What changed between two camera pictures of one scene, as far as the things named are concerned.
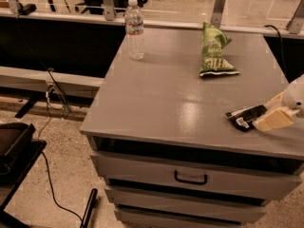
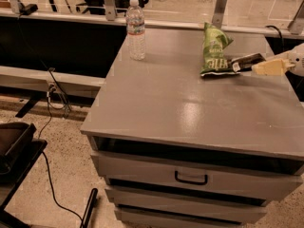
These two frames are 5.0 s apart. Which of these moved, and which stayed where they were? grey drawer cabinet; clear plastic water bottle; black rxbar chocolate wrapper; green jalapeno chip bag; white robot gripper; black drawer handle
Moved: black rxbar chocolate wrapper; white robot gripper
Stayed: black drawer handle; green jalapeno chip bag; clear plastic water bottle; grey drawer cabinet
